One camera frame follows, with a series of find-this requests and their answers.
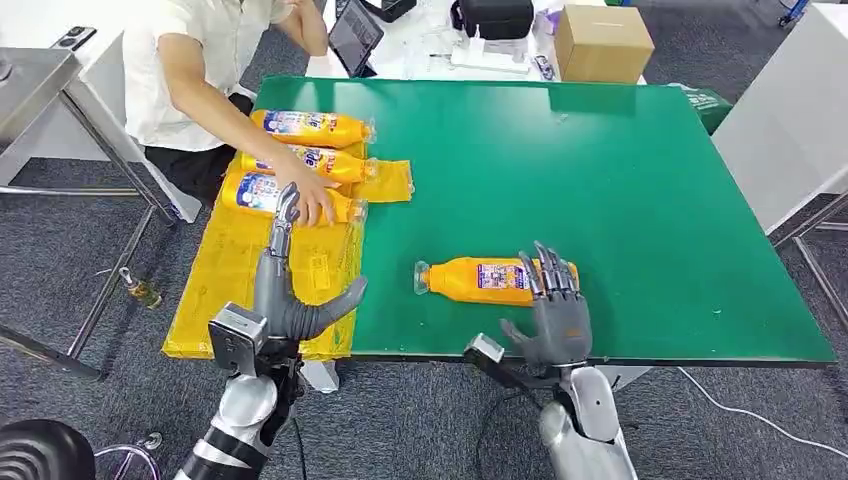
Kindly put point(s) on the black smartphone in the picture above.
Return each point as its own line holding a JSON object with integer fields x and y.
{"x": 74, "y": 38}

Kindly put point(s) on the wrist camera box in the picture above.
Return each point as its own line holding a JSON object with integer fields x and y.
{"x": 487, "y": 351}
{"x": 235, "y": 334}

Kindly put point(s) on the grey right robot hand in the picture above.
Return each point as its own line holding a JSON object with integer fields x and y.
{"x": 563, "y": 328}

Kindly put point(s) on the yellow plastic sheet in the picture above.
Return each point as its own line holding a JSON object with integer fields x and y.
{"x": 225, "y": 285}

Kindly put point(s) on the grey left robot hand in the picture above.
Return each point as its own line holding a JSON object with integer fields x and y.
{"x": 278, "y": 305}

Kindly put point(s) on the small glass bottle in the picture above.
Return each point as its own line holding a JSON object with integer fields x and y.
{"x": 144, "y": 291}

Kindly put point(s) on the black bag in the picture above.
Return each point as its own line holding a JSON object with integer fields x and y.
{"x": 495, "y": 18}

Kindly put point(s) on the black tablet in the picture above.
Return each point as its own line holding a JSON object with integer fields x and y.
{"x": 354, "y": 36}

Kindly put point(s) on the black flat device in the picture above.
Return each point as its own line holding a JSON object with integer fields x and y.
{"x": 394, "y": 6}

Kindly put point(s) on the black ribbed round object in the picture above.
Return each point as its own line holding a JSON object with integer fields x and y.
{"x": 40, "y": 454}

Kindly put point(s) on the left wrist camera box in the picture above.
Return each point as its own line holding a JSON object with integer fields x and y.
{"x": 235, "y": 334}

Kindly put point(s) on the steel table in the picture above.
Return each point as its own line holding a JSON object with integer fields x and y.
{"x": 33, "y": 86}

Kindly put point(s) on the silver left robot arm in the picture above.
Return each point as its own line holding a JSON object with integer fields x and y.
{"x": 245, "y": 411}

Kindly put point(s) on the person's right hand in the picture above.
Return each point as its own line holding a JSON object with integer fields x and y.
{"x": 314, "y": 199}

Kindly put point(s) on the person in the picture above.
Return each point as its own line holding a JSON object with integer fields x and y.
{"x": 199, "y": 40}

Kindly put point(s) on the orange drink bottle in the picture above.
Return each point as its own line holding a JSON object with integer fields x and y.
{"x": 464, "y": 281}
{"x": 248, "y": 192}
{"x": 338, "y": 166}
{"x": 311, "y": 129}

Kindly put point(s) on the white desk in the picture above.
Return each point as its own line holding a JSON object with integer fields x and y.
{"x": 417, "y": 46}

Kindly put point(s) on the brown cardboard box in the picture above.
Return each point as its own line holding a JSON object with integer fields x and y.
{"x": 601, "y": 45}

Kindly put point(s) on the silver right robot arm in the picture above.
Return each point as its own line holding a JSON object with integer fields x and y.
{"x": 590, "y": 424}

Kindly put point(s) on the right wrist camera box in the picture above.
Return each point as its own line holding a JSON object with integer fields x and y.
{"x": 487, "y": 351}

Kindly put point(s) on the green bag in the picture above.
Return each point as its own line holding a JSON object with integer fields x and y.
{"x": 709, "y": 109}

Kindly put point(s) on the green table mat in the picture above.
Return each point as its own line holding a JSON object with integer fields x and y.
{"x": 629, "y": 212}

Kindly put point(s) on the white side table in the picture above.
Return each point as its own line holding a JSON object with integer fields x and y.
{"x": 782, "y": 119}

